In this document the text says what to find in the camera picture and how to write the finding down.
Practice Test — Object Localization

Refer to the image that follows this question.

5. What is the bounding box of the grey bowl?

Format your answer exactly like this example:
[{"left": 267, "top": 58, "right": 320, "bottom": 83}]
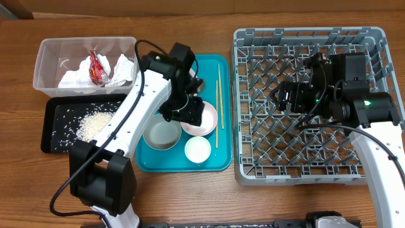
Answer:
[{"left": 143, "top": 114, "right": 182, "bottom": 151}]

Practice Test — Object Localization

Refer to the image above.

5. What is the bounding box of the white paper cup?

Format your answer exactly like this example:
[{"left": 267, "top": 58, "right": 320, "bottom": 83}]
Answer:
[{"left": 185, "top": 136, "right": 211, "bottom": 164}]

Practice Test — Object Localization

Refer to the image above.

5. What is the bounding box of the red snack wrapper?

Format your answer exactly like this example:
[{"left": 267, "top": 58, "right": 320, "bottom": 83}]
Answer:
[{"left": 89, "top": 51, "right": 109, "bottom": 86}]

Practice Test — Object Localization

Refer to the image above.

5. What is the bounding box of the rice food waste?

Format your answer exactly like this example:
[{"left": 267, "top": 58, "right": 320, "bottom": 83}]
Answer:
[{"left": 51, "top": 101, "right": 121, "bottom": 153}]

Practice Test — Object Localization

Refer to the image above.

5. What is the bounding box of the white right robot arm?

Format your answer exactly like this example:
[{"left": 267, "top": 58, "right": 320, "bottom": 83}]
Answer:
[{"left": 270, "top": 53, "right": 404, "bottom": 227}]

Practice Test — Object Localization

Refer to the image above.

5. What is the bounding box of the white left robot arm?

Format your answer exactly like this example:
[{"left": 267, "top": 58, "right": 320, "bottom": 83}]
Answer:
[{"left": 49, "top": 43, "right": 204, "bottom": 227}]

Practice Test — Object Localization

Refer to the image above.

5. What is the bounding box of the grey dishwasher rack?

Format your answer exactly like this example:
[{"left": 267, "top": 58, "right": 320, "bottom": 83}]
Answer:
[{"left": 232, "top": 27, "right": 404, "bottom": 186}]

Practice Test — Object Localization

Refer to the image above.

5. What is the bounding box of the clear plastic waste bin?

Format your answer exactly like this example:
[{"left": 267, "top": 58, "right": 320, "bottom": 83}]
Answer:
[{"left": 33, "top": 37, "right": 138, "bottom": 97}]

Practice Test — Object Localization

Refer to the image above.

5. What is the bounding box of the pink bowl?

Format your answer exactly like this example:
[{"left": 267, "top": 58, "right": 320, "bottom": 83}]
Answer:
[{"left": 180, "top": 101, "right": 216, "bottom": 136}]

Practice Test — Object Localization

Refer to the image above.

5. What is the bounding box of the large pink plate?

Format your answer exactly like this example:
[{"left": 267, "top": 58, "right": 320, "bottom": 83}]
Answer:
[{"left": 189, "top": 68, "right": 197, "bottom": 79}]

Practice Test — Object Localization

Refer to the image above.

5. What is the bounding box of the wooden chopstick left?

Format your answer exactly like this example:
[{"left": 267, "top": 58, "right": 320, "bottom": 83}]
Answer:
[{"left": 215, "top": 80, "right": 219, "bottom": 149}]

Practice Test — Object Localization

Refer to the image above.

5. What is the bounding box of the wooden chopstick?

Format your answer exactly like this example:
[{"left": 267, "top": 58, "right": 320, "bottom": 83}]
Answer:
[
  {"left": 218, "top": 64, "right": 225, "bottom": 129},
  {"left": 215, "top": 80, "right": 219, "bottom": 149}
]

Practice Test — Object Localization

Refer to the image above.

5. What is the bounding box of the teal plastic tray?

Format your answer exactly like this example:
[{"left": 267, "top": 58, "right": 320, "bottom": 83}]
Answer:
[{"left": 135, "top": 54, "right": 233, "bottom": 173}]

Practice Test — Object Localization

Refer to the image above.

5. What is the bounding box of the wooden chopstick right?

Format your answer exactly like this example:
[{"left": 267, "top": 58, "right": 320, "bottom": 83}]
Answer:
[{"left": 218, "top": 64, "right": 225, "bottom": 129}]

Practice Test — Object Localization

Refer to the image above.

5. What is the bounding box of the crumpled white tissue right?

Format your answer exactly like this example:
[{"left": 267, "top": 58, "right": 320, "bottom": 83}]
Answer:
[{"left": 106, "top": 54, "right": 134, "bottom": 87}]

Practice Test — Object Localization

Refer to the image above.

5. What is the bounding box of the crumpled white tissue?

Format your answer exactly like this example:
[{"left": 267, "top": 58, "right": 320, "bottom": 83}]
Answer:
[
  {"left": 106, "top": 54, "right": 134, "bottom": 87},
  {"left": 58, "top": 54, "right": 112, "bottom": 88}
]

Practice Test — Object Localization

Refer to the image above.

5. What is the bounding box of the crumpled white tissue left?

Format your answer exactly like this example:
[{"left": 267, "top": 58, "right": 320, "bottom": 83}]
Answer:
[{"left": 58, "top": 54, "right": 112, "bottom": 88}]

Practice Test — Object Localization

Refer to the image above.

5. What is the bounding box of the black tray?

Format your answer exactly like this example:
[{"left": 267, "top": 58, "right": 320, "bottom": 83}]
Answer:
[{"left": 40, "top": 94, "right": 126, "bottom": 154}]

